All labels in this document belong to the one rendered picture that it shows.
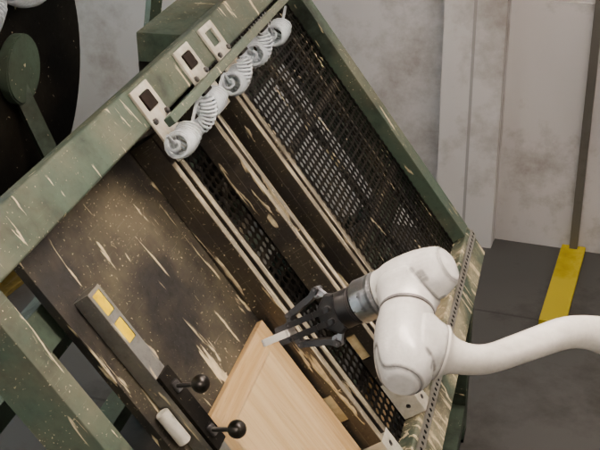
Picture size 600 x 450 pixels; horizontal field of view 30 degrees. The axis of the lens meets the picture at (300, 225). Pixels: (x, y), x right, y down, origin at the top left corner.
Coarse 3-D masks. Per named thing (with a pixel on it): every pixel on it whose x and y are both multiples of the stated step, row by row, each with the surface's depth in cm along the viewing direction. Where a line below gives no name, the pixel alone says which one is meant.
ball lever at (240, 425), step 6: (234, 420) 221; (210, 426) 228; (228, 426) 220; (234, 426) 219; (240, 426) 219; (210, 432) 228; (216, 432) 229; (228, 432) 220; (234, 432) 219; (240, 432) 219
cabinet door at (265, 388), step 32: (256, 352) 262; (224, 384) 248; (256, 384) 257; (288, 384) 268; (224, 416) 240; (256, 416) 251; (288, 416) 261; (320, 416) 272; (256, 448) 245; (288, 448) 255; (320, 448) 266; (352, 448) 278
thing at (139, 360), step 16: (96, 288) 222; (80, 304) 220; (96, 304) 219; (112, 304) 223; (96, 320) 220; (112, 320) 221; (112, 336) 221; (128, 352) 222; (144, 352) 225; (128, 368) 224; (144, 368) 223; (160, 368) 226; (144, 384) 225; (160, 400) 226; (176, 416) 227; (192, 432) 228; (192, 448) 229; (208, 448) 228; (224, 448) 232
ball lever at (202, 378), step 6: (174, 378) 227; (198, 378) 216; (204, 378) 217; (174, 384) 225; (180, 384) 224; (186, 384) 222; (192, 384) 217; (198, 384) 216; (204, 384) 216; (210, 384) 218; (180, 390) 226; (198, 390) 216; (204, 390) 217
